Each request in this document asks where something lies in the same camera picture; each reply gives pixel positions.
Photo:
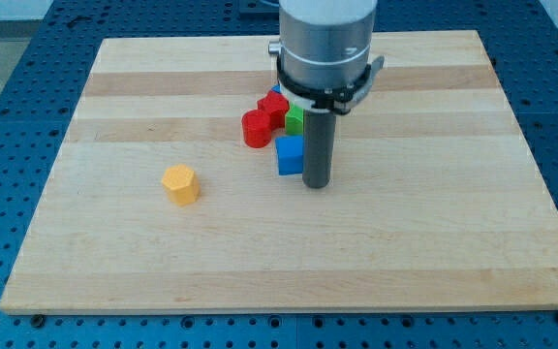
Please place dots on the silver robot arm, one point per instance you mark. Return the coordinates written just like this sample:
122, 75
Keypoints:
323, 65

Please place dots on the red star block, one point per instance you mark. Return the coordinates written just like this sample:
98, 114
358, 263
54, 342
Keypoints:
276, 106

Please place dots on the red cylinder block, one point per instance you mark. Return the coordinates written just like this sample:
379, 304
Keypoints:
256, 128

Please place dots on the green block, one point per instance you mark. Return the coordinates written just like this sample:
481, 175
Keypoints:
294, 118

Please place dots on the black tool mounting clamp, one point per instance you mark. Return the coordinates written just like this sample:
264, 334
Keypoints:
340, 100

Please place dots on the wooden board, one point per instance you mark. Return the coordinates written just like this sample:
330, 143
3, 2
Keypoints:
435, 204

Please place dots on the blue perforated table plate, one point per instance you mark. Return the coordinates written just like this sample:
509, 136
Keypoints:
39, 99

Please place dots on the small blue block behind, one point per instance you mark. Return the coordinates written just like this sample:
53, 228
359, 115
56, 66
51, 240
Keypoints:
276, 88

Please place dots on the yellow hexagon block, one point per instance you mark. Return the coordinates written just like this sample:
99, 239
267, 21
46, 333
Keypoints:
181, 184

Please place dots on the blue cube block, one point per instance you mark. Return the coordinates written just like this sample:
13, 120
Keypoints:
289, 151

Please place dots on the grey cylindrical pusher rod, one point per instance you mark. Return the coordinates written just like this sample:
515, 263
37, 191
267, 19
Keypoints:
318, 141

